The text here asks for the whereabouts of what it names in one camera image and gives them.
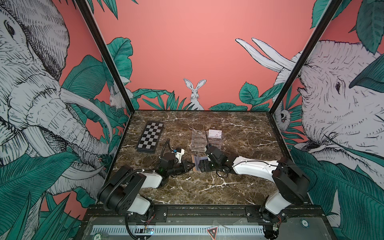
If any white perforated cable tray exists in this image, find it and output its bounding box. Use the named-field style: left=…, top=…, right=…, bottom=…
left=90, top=225, right=264, bottom=237

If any black corner frame post left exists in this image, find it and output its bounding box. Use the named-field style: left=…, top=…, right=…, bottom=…
left=76, top=0, right=135, bottom=114

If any white pink credit card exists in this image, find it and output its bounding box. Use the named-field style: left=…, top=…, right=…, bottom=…
left=208, top=129, right=222, bottom=139

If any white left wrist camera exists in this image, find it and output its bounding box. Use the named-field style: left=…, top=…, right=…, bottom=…
left=174, top=148, right=185, bottom=164

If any black white checkered board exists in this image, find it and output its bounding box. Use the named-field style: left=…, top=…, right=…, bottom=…
left=136, top=121, right=164, bottom=154

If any black front mounting rail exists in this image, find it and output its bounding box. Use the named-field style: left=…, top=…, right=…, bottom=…
left=81, top=204, right=329, bottom=229

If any black corner frame post right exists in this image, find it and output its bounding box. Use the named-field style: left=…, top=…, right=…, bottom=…
left=269, top=0, right=343, bottom=115

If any clear acrylic organizer box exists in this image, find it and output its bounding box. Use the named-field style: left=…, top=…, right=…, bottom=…
left=191, top=130, right=223, bottom=152

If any black corner frame post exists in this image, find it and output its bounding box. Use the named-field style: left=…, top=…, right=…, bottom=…
left=76, top=0, right=135, bottom=114
left=269, top=0, right=343, bottom=115

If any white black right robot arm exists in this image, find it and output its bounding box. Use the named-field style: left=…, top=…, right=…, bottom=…
left=198, top=156, right=310, bottom=223

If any red triangle warning sticker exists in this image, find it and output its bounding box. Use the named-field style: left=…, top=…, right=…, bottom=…
left=206, top=226, right=219, bottom=240

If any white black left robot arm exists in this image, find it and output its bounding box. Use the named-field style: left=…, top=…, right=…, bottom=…
left=97, top=152, right=196, bottom=220

